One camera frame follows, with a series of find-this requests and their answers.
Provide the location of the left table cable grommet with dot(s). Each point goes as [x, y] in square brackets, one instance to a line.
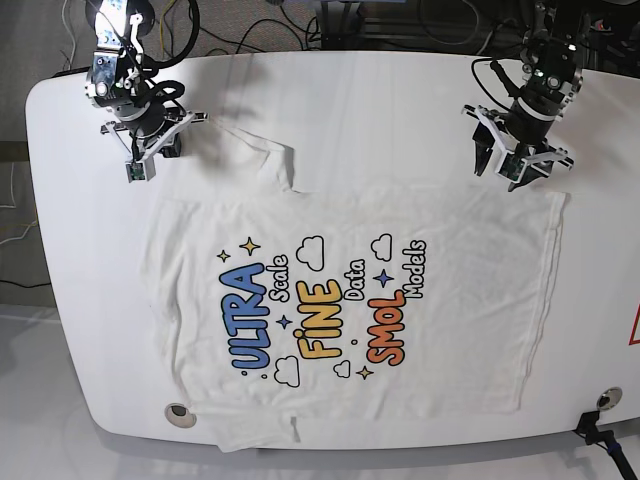
[180, 416]

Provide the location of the white printed T-shirt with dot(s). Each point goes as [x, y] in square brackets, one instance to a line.
[379, 304]

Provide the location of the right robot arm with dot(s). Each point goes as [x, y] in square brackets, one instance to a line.
[121, 77]

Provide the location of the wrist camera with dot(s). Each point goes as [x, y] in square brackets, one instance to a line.
[143, 170]
[511, 167]

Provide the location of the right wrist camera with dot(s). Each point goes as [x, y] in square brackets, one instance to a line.
[143, 170]

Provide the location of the right table cable grommet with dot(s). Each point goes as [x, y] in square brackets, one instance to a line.
[609, 399]

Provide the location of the black clamp with cable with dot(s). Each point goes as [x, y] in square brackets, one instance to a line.
[589, 432]

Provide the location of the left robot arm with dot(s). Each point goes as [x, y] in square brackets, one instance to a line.
[549, 59]

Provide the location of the table cable grommet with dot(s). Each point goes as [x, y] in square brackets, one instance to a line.
[609, 399]
[180, 416]

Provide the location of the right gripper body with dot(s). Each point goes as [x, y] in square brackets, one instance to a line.
[144, 131]

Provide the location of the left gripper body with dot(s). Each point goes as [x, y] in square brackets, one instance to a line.
[523, 130]

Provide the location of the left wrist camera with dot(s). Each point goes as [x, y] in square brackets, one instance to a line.
[511, 167]

